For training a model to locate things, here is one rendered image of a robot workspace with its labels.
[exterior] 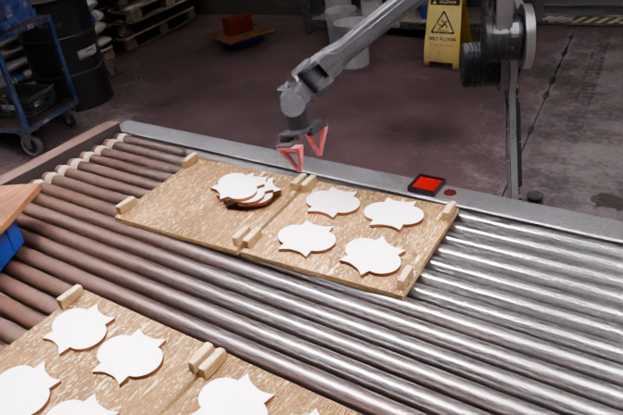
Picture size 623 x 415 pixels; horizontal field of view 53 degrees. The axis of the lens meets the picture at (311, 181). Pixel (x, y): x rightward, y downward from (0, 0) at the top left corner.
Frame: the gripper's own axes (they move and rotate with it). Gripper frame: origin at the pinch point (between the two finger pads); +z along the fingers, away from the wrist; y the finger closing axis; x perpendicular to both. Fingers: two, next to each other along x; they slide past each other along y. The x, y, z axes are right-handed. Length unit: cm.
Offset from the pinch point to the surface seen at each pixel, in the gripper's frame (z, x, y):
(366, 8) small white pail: 28, 203, 416
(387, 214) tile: 14.8, -18.4, 0.0
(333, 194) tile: 11.4, -1.9, 3.4
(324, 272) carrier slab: 16.1, -14.3, -24.2
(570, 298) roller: 26, -61, -11
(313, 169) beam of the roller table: 11.1, 13.6, 18.8
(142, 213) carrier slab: 5.0, 42.9, -21.1
